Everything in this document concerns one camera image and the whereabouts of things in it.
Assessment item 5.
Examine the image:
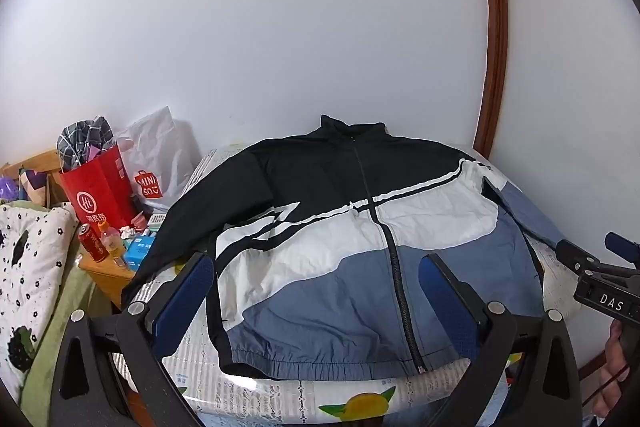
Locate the white floral quilt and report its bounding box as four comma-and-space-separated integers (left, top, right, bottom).
0, 202, 81, 404

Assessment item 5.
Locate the wooden headboard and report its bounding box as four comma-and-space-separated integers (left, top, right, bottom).
0, 149, 62, 208

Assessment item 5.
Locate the red drink can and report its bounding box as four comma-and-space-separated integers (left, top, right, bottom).
77, 223, 108, 263

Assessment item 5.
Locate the white plastic shopping bag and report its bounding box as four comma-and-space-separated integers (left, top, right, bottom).
116, 106, 197, 215

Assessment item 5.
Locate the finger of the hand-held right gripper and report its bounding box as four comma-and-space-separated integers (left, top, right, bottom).
556, 239, 602, 279
604, 232, 640, 266

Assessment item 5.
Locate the person's right hand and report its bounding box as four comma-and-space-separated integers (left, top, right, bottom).
590, 321, 635, 419

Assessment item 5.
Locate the black white blue zip jacket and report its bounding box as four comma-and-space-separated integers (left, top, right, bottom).
121, 114, 568, 380

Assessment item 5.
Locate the grey plaid cloth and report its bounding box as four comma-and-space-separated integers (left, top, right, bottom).
56, 117, 116, 172

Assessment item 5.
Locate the brown wooden door frame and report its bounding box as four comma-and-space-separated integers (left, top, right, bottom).
472, 0, 510, 164

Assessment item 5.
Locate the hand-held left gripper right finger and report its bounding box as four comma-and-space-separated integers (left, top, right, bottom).
419, 252, 584, 427

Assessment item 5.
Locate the purple plush toy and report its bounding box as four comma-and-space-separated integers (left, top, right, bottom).
0, 174, 27, 204

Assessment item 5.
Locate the blue tissue pack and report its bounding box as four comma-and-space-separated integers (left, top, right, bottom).
122, 233, 159, 271

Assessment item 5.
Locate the bed with fruit print cover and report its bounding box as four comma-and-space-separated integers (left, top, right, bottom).
75, 142, 608, 427

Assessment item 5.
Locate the green bed sheet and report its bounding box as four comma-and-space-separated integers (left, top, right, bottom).
20, 252, 103, 420

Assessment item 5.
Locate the red paper bag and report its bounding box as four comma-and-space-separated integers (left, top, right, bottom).
58, 144, 139, 234

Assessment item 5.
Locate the wooden nightstand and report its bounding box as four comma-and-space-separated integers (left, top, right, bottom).
77, 251, 138, 309

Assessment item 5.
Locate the orange drink bottle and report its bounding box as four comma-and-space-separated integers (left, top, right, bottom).
98, 221, 127, 267

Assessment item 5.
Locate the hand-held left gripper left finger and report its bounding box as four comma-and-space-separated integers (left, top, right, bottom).
50, 251, 217, 427

